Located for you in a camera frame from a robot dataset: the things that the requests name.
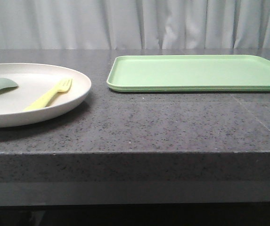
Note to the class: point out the light green tray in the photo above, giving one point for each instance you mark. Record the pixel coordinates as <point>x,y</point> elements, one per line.
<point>189,73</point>

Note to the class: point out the beige round plate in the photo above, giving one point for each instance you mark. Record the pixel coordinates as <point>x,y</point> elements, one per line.
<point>33,81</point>

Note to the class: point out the yellow plastic fork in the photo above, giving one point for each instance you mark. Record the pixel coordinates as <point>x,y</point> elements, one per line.
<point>62,86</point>

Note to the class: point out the grey pleated curtain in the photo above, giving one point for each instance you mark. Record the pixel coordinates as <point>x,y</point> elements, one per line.
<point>134,24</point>

